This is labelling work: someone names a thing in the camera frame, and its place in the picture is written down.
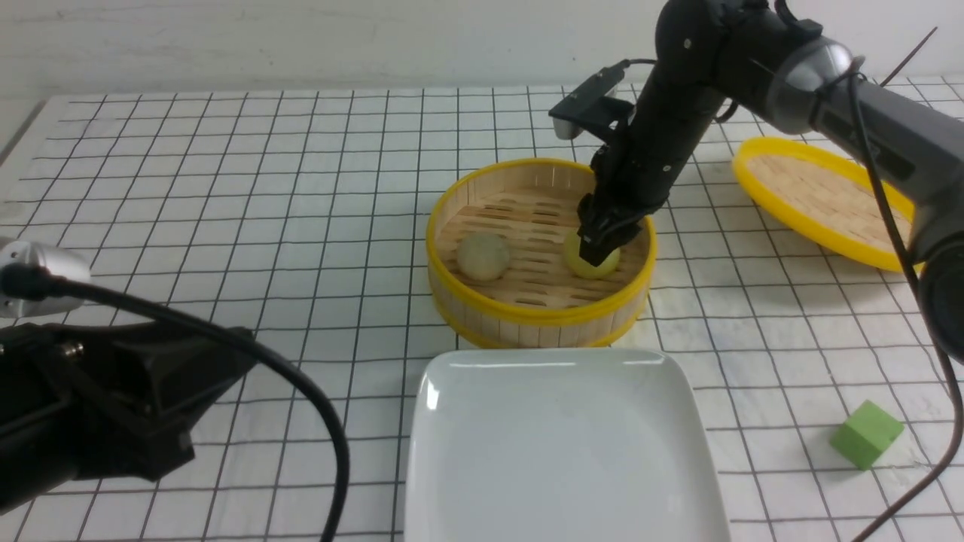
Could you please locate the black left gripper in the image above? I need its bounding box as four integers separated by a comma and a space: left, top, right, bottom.
30, 323, 255, 483

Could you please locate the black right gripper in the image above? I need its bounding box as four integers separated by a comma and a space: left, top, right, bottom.
576, 128, 686, 253

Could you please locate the yellow steamed bun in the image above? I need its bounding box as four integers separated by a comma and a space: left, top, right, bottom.
563, 233, 622, 280

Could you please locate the beige steamed bun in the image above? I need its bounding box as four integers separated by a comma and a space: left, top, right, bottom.
456, 233, 511, 282

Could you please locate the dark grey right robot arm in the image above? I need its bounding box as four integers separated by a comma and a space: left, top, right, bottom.
578, 1, 963, 359

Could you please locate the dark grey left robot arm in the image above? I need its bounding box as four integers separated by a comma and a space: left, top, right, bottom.
1, 238, 256, 513

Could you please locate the white square plate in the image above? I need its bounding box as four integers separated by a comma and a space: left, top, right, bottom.
404, 348, 732, 541

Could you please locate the yellow-rimmed bamboo steamer basket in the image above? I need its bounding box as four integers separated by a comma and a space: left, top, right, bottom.
425, 158, 657, 348

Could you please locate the yellow-rimmed bamboo steamer lid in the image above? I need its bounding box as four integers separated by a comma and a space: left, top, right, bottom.
732, 137, 901, 273

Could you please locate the white grid-patterned tablecloth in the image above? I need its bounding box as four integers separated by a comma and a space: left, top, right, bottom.
2, 87, 953, 541

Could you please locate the green foam cube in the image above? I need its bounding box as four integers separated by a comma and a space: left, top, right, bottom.
829, 400, 905, 471

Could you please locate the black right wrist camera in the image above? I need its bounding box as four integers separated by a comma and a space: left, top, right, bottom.
548, 59, 634, 143

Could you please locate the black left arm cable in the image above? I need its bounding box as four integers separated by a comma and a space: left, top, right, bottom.
0, 263, 352, 542

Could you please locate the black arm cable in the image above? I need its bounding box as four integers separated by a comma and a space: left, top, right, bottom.
843, 60, 964, 542
0, 263, 352, 542

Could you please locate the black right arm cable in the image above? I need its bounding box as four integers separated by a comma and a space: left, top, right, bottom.
843, 60, 964, 542

